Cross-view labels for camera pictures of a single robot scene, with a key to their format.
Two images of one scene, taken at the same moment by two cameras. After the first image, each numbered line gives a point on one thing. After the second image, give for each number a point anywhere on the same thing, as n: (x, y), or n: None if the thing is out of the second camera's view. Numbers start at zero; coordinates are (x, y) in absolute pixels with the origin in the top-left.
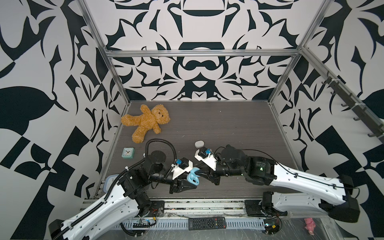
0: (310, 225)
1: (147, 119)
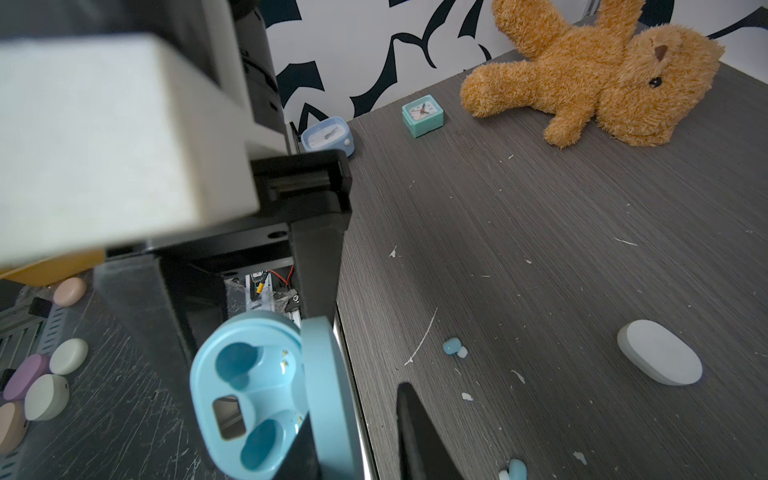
0: None
1: (642, 85)
